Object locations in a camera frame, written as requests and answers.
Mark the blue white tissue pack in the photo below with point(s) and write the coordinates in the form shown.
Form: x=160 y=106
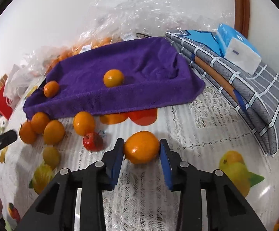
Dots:
x=241 y=50

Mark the folded grey plaid cloth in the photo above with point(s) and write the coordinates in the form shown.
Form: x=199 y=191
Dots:
x=257 y=96

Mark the clear bag of oranges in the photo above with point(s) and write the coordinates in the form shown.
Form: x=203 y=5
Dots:
x=91 y=45

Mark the white plastic bag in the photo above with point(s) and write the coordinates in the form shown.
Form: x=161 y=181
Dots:
x=19 y=79

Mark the brown wooden door frame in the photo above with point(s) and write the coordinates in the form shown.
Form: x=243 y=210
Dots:
x=241 y=7

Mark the crumpled clear plastic bags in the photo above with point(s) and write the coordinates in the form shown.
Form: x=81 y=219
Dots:
x=154 y=14

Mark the yellow-green round fruit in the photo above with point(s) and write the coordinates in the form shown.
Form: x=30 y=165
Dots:
x=51 y=157

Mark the large orange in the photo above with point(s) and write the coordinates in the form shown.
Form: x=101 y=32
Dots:
x=141 y=147

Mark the small red apple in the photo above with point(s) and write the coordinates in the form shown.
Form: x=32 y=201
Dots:
x=93 y=142

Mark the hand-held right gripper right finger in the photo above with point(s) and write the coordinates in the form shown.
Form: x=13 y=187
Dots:
x=166 y=166

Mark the purple towel lined tray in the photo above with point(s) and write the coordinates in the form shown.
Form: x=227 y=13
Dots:
x=129 y=77

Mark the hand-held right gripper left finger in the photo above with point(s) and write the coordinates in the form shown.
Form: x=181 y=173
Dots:
x=116 y=163

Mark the red paper bag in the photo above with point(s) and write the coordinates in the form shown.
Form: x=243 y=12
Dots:
x=2 y=103

